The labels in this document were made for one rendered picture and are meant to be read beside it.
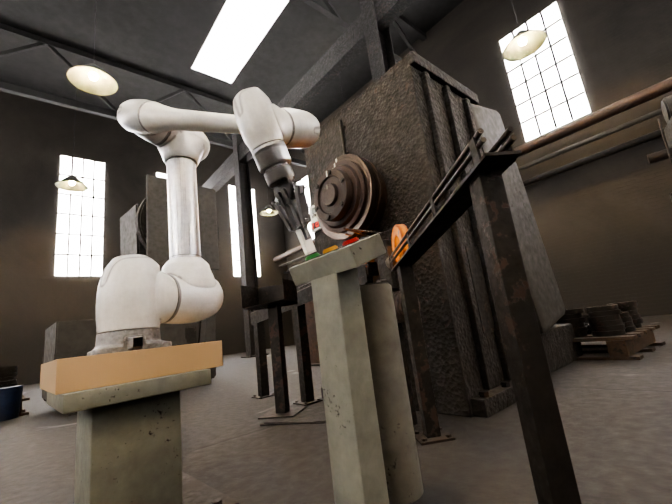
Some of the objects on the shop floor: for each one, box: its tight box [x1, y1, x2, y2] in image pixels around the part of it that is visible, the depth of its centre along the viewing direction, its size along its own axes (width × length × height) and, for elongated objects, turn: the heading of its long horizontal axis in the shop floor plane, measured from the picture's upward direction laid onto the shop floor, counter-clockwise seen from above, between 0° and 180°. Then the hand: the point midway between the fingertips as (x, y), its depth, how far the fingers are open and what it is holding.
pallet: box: [556, 301, 666, 361], centre depth 287 cm, size 120×82×44 cm
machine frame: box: [302, 51, 516, 418], centre depth 216 cm, size 73×108×176 cm
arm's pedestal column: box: [74, 390, 239, 504], centre depth 90 cm, size 40×40×31 cm
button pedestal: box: [289, 233, 389, 504], centre depth 79 cm, size 16×24×62 cm, turn 11°
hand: (306, 241), depth 91 cm, fingers closed
